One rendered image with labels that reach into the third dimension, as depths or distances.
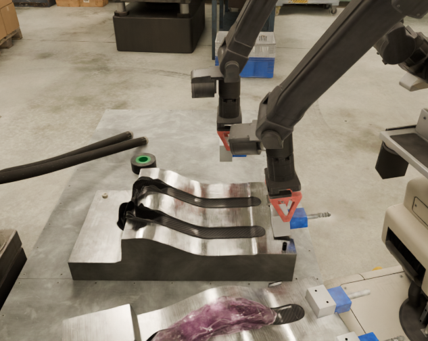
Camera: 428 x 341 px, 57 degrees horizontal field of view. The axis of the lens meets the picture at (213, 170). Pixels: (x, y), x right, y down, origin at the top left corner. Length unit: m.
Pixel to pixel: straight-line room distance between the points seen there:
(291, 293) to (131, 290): 0.35
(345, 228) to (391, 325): 0.85
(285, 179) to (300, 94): 0.23
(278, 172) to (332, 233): 1.49
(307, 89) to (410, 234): 0.63
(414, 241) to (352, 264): 1.03
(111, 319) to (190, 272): 0.23
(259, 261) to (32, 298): 0.50
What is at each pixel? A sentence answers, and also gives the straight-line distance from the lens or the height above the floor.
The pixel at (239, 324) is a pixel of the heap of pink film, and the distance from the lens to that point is 0.75.
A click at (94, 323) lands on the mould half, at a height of 0.91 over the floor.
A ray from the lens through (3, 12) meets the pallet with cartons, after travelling 5.67.
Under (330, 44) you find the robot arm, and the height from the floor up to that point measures 1.35.
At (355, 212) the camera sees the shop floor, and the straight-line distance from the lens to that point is 2.47.
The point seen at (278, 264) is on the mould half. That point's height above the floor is 0.86.
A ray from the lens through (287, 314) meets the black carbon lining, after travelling 0.83.
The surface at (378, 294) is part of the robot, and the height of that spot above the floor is 0.28.
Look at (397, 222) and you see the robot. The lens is 1.20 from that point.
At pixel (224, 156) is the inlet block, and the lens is 1.11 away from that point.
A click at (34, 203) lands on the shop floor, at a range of 2.62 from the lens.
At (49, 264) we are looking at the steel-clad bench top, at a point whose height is 0.80.
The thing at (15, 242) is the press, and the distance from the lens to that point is 1.20.
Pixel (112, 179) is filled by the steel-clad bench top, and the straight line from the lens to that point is 1.26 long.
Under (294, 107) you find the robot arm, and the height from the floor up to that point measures 1.23.
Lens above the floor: 1.52
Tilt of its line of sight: 35 degrees down
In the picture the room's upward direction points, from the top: straight up
